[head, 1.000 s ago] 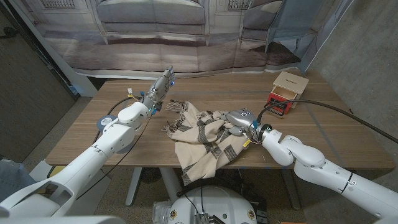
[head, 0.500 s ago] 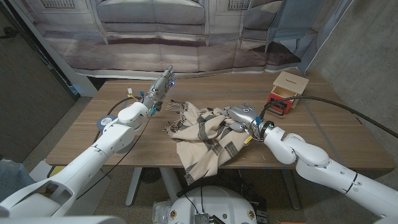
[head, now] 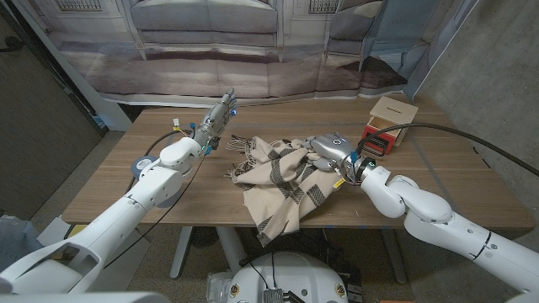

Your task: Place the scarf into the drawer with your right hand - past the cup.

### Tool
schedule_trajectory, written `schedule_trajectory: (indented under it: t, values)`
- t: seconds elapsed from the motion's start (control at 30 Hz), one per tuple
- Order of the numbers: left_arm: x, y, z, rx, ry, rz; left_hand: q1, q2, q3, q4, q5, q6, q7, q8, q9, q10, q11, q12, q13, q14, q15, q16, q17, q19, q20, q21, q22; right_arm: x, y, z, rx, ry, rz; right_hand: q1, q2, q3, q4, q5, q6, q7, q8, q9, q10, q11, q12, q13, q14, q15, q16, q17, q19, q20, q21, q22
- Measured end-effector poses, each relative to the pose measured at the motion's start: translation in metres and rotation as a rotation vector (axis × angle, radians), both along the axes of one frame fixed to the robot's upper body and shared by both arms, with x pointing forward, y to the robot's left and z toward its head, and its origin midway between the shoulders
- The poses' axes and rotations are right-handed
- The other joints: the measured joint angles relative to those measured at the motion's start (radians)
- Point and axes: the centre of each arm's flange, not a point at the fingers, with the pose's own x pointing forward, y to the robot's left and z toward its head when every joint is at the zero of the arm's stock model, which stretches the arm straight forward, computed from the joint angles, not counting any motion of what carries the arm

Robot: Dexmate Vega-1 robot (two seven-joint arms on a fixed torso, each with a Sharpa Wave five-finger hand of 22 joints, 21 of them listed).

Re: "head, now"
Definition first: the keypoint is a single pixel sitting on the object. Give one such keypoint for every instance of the printed room backdrop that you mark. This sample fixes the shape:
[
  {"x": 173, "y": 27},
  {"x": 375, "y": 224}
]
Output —
[{"x": 210, "y": 63}]

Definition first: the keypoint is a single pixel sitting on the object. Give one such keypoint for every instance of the wooden box with red drawer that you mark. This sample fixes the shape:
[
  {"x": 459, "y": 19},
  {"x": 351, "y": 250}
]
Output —
[{"x": 396, "y": 111}]

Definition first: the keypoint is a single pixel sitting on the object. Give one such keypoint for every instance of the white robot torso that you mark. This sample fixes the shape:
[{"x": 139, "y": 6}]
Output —
[{"x": 290, "y": 273}]

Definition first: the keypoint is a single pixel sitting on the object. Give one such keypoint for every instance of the clear plastic bag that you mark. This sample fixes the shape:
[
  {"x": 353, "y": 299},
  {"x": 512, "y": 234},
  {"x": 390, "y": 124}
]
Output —
[{"x": 217, "y": 288}]

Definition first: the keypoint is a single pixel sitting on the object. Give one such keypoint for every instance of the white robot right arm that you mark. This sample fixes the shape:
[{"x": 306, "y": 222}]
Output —
[{"x": 446, "y": 227}]

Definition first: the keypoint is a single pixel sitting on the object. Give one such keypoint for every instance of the white table leg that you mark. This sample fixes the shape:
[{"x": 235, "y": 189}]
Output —
[
  {"x": 181, "y": 252},
  {"x": 229, "y": 248},
  {"x": 393, "y": 256}
]

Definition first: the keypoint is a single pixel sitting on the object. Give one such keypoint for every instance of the beige plaid fringed scarf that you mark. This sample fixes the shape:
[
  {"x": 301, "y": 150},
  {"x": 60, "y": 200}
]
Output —
[{"x": 282, "y": 189}]

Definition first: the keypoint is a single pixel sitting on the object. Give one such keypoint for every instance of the yellow and black floor object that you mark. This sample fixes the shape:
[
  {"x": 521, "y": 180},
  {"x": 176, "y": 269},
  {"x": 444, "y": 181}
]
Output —
[{"x": 76, "y": 230}]

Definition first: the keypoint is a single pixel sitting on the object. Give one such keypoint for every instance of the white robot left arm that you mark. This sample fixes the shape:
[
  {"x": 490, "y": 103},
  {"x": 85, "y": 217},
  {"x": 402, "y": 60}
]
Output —
[{"x": 113, "y": 227}]

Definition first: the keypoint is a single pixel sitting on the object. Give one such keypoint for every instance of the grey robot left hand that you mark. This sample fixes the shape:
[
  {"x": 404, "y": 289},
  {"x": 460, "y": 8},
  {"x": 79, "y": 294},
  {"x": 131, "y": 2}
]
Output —
[{"x": 212, "y": 122}]

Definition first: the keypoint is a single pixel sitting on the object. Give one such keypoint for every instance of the white backdrop frame post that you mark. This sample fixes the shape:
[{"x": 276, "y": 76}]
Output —
[{"x": 113, "y": 118}]

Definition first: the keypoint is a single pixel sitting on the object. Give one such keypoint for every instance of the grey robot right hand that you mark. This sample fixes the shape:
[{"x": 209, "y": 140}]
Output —
[{"x": 334, "y": 149}]

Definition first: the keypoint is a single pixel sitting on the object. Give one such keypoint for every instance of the person leg in jeans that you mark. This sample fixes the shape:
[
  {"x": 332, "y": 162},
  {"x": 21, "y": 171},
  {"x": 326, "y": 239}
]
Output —
[{"x": 17, "y": 244}]

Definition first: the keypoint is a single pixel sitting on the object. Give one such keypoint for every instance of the black round fan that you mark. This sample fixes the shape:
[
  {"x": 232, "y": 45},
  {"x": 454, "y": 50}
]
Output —
[{"x": 204, "y": 237}]

